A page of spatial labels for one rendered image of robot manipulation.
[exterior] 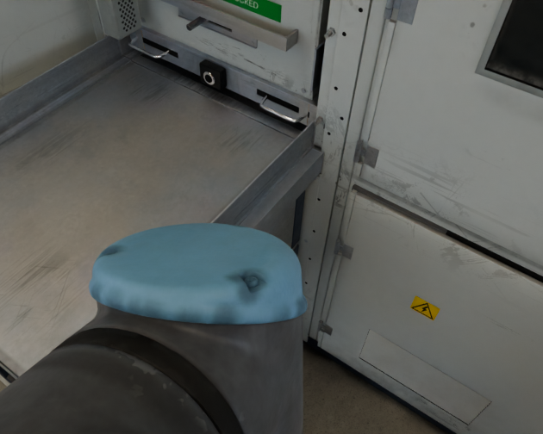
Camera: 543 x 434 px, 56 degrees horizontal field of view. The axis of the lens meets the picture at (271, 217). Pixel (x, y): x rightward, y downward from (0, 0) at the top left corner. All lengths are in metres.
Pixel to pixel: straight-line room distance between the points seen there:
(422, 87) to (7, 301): 0.75
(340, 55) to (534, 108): 0.33
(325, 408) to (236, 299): 1.51
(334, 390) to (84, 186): 1.03
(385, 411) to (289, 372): 1.50
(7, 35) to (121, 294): 1.14
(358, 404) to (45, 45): 1.32
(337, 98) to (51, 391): 0.87
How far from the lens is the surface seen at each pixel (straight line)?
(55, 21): 1.35
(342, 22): 0.92
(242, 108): 1.19
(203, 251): 0.22
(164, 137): 1.12
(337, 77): 0.97
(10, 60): 1.33
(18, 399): 0.18
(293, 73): 1.08
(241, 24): 1.05
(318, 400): 1.69
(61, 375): 0.18
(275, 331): 0.21
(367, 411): 1.71
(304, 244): 1.34
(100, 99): 1.25
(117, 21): 1.21
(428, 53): 0.85
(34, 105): 1.26
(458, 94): 0.86
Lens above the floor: 1.58
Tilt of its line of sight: 50 degrees down
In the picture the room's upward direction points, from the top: 3 degrees clockwise
